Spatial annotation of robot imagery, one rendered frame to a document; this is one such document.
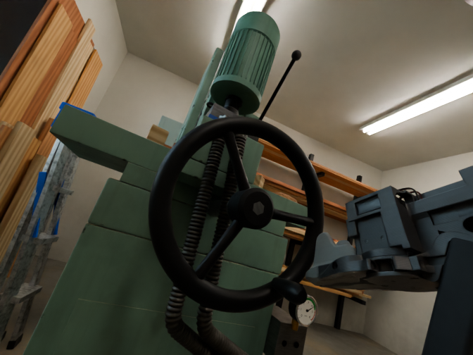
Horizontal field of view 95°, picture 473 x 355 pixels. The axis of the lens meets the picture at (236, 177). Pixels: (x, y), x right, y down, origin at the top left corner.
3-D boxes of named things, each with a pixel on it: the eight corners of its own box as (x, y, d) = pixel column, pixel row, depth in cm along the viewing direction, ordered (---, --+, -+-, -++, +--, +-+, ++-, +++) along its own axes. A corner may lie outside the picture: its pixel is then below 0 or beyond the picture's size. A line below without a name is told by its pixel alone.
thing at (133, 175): (119, 180, 42) (127, 161, 43) (124, 189, 61) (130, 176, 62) (283, 237, 56) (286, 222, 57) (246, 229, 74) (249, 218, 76)
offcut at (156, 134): (146, 139, 46) (153, 123, 47) (143, 142, 49) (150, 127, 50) (162, 147, 48) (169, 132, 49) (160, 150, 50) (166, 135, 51)
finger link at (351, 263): (337, 269, 27) (414, 258, 20) (338, 284, 26) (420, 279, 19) (308, 260, 25) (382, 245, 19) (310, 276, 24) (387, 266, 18)
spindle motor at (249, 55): (219, 72, 63) (249, -3, 71) (203, 99, 79) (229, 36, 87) (269, 101, 69) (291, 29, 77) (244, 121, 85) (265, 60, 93)
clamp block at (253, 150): (185, 156, 38) (202, 113, 41) (174, 168, 50) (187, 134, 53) (255, 185, 43) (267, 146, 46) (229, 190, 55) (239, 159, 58)
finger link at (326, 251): (306, 244, 33) (362, 227, 26) (308, 287, 30) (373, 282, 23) (290, 238, 32) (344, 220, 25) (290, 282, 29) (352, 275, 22)
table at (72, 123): (19, 108, 30) (42, 72, 31) (76, 156, 57) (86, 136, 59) (334, 232, 50) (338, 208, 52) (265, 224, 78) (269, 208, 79)
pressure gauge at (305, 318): (291, 334, 46) (299, 293, 48) (281, 325, 49) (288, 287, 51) (313, 337, 48) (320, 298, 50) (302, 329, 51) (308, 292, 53)
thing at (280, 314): (272, 363, 46) (281, 322, 48) (246, 334, 57) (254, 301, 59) (303, 366, 49) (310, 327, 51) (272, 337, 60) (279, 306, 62)
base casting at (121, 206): (83, 222, 39) (105, 175, 41) (114, 214, 91) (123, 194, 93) (282, 275, 54) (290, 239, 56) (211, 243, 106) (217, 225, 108)
